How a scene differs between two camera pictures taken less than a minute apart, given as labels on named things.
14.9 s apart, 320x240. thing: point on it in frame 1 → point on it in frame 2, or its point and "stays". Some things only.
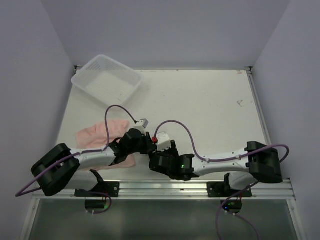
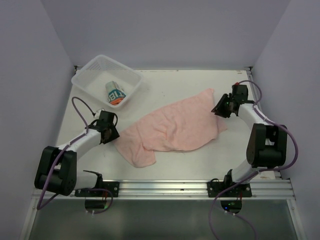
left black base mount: (102, 189) stays
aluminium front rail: (177, 190) stays
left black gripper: (149, 144) → (114, 135)
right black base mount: (224, 189) stays
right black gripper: (173, 151) → (219, 110)
